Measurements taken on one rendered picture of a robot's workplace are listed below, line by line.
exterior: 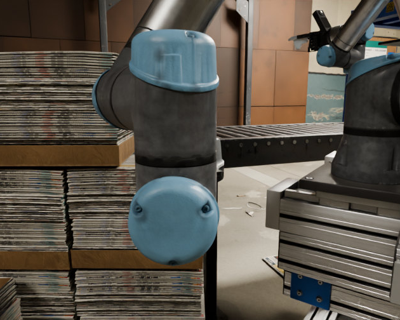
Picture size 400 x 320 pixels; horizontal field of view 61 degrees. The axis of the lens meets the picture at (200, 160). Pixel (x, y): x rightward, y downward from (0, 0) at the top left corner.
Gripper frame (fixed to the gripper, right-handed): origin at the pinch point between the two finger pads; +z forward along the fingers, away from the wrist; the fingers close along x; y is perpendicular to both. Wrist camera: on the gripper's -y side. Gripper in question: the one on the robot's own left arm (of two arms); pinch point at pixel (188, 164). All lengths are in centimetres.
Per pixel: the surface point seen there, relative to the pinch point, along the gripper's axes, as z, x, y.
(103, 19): 347, 108, 96
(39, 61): 7.3, 29.0, 18.9
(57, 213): 7.1, 27.9, -12.0
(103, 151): 6.8, 17.5, 1.3
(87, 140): 7.2, 20.6, 3.4
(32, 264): 7.1, 34.2, -23.6
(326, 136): 93, -59, -6
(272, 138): 83, -33, -6
